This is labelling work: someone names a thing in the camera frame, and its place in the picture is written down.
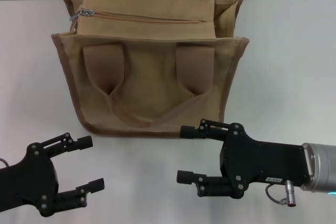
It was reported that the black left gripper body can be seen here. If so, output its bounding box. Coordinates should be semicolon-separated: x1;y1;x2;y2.
0;142;60;218

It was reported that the grey cable with metal connector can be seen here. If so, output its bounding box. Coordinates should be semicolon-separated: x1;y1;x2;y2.
265;179;296;206

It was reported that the silver metal zipper pull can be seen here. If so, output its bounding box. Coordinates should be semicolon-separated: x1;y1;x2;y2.
69;8;95;22

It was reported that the khaki canvas food bag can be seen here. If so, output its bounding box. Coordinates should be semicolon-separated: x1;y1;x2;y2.
51;0;249;138

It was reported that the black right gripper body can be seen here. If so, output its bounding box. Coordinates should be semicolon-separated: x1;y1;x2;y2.
219;122;311;200

